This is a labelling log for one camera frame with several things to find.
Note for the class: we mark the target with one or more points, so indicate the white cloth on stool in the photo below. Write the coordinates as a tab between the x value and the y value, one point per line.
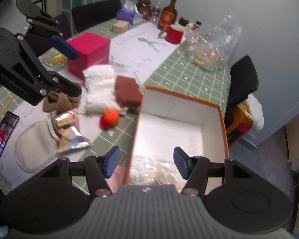
256	110

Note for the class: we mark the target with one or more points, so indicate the small wooden block box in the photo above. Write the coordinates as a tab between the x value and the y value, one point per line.
120	27

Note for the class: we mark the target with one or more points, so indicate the white paper table runner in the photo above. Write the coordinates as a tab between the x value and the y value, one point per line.
138	53

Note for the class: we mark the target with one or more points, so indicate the orange crochet fruit toy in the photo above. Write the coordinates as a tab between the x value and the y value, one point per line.
109	118

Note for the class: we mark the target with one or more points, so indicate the dark small jar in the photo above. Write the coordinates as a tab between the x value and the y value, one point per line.
183	21

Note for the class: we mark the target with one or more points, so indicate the glass dish with peels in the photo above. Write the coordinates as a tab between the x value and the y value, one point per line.
52	57

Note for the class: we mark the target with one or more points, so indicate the green checkered tablecloth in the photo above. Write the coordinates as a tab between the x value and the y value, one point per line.
176	73

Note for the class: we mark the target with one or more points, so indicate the red mug with handle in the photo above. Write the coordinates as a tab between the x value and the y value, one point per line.
173	32

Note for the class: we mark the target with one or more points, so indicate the foil snack packet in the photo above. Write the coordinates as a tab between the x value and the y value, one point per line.
67	129

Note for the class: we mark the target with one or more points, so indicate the wooden chopsticks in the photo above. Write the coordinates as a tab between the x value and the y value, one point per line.
6	106

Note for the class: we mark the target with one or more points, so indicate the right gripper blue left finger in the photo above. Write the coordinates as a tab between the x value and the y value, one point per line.
111	160

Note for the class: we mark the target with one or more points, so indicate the white plastic bag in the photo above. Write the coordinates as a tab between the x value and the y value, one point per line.
100	83

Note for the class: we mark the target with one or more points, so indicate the black chair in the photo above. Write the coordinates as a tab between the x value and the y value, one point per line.
86	16
244	81

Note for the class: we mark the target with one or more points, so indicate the orange cardboard box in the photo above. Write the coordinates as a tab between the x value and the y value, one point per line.
167	120

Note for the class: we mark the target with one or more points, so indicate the magenta cube box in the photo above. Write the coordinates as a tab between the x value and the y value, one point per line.
93	50

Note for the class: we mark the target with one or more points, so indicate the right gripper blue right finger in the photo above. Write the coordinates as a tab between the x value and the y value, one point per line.
183	162

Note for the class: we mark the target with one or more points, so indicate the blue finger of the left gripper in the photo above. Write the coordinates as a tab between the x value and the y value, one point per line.
64	47

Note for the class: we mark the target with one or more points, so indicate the brown bear figurine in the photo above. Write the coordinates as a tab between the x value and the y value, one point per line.
144	7

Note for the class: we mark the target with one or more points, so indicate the brown plush towel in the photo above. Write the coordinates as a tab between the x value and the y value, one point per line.
60	102

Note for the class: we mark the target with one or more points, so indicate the white oven mitt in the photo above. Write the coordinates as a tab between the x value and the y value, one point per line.
36	147

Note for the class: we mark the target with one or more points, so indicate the red-brown sponge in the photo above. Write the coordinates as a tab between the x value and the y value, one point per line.
127	92

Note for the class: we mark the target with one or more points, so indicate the orange and red stools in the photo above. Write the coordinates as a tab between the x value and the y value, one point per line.
238	121

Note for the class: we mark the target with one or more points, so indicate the clear plastic water bottle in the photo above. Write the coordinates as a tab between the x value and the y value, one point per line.
155	13

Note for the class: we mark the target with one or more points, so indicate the black chair far side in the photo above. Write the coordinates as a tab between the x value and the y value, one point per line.
86	16

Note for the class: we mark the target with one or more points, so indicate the clear plastic bag with bread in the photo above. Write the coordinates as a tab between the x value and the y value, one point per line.
210	47

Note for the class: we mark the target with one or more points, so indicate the black smartphone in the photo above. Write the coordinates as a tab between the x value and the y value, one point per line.
7	126

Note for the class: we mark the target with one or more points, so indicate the brown liquor bottle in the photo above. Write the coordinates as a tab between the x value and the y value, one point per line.
168	15

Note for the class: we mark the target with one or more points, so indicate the black chair right side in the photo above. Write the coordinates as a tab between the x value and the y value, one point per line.
244	81

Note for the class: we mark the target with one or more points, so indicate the purple tissue pack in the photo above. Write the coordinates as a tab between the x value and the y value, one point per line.
129	13

